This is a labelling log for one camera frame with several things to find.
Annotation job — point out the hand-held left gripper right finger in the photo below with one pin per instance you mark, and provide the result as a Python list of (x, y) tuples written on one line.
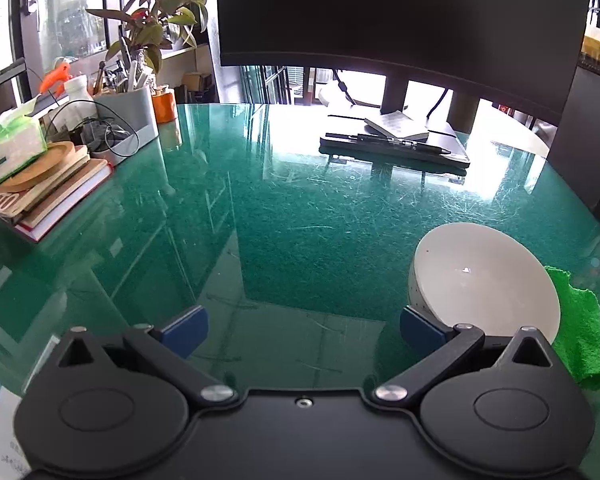
[(420, 331)]

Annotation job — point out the black notebook folio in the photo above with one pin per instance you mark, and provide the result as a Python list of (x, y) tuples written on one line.
[(445, 157)]

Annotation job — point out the green leafy plant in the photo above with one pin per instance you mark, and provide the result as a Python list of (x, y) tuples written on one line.
[(152, 20)]

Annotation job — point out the cardboard box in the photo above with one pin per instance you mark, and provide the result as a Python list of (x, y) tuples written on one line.
[(197, 85)]

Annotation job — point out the green cleaning cloth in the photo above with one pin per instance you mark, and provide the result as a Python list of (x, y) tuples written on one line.
[(580, 330)]

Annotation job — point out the white notepad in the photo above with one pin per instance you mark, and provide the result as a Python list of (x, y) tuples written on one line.
[(397, 125)]

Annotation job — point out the white dotted bowl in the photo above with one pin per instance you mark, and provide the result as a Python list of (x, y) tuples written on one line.
[(480, 280)]

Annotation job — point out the bunch of pens and brushes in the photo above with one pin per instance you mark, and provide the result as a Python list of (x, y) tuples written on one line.
[(125, 75)]

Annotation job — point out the white orange spray bottle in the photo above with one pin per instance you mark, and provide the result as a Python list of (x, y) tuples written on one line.
[(75, 90)]

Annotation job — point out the black computer monitor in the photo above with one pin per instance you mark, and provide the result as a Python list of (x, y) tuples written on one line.
[(395, 15)]

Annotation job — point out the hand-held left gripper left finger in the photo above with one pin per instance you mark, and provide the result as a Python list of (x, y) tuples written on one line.
[(185, 331)]

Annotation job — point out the round wooden tray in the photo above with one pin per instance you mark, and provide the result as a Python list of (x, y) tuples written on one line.
[(55, 157)]

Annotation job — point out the stack of books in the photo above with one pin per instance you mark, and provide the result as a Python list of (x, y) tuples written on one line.
[(70, 200)]

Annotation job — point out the orange pot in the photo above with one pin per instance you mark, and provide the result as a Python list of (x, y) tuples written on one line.
[(164, 107)]

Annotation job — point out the white printed paper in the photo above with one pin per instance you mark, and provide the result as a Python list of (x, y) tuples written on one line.
[(0, 425)]

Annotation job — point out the grey desk organizer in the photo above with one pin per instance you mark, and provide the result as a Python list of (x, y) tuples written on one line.
[(137, 115)]

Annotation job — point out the black speaker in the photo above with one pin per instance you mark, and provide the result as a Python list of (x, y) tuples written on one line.
[(585, 150)]

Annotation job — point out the green tissue pack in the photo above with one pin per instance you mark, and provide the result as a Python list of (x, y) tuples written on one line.
[(12, 145)]

